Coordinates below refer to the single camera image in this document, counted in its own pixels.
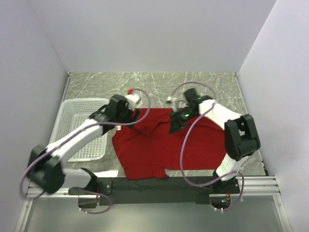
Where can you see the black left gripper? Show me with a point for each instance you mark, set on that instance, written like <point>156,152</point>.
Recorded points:
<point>130,119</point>

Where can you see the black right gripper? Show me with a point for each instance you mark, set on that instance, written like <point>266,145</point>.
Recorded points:
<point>176,124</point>

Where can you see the red t shirt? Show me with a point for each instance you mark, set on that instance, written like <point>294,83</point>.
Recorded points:
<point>147,150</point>

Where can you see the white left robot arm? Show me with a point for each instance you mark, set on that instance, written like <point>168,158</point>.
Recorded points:
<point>46,166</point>

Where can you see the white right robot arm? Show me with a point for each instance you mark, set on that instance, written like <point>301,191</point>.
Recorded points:
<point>240,134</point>

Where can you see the white plastic basket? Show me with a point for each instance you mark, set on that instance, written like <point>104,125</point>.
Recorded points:
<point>71,115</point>

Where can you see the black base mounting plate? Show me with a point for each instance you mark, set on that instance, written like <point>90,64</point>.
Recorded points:
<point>166,190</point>

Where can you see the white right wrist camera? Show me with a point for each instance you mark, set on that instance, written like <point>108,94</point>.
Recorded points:
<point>173,102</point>

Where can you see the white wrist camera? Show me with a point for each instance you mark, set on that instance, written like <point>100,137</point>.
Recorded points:
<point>173,102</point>
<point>132,98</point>

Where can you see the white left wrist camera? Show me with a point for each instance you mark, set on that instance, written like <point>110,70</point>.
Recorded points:
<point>132,98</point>

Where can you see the aluminium frame rail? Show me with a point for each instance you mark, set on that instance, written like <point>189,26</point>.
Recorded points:
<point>261,210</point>

